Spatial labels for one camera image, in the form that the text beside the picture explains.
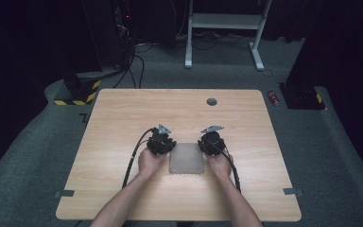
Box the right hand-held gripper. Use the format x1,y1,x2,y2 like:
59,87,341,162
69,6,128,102
197,125,228,157

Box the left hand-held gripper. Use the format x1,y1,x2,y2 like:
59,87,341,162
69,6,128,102
146,123,178,156

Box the grey checked cleaning cloth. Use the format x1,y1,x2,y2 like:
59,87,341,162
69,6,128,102
168,142,206,176

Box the person's right hand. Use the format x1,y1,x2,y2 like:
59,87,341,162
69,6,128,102
205,150,234,181

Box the person's left hand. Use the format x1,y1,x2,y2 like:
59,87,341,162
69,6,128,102
137,148,168,180

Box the red can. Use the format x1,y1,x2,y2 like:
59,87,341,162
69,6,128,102
267,90,281,107

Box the yellow black striped base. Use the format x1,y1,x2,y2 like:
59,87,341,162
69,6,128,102
53,79,103,107

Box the grey tape strip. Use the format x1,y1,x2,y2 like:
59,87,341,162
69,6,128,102
54,189,76,199
283,187,304,197

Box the black base with yellow tape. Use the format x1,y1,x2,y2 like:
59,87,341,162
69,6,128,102
278,82,327,111

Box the dark equipment rack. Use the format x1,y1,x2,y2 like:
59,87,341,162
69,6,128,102
112,0,137,69

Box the left hand-held gripper cable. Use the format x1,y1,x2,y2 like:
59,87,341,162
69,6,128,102
122,127,156,189

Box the hand-held gripper cable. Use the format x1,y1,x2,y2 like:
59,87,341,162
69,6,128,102
219,147,242,194
122,127,156,189

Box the right hand-held gripper cable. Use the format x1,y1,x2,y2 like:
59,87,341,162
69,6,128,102
219,147,242,194

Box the black floor cable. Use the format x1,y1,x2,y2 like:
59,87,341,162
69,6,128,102
133,54,146,90
112,55,137,90

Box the white metal stand frame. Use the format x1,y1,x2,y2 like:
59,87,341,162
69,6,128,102
183,0,274,72

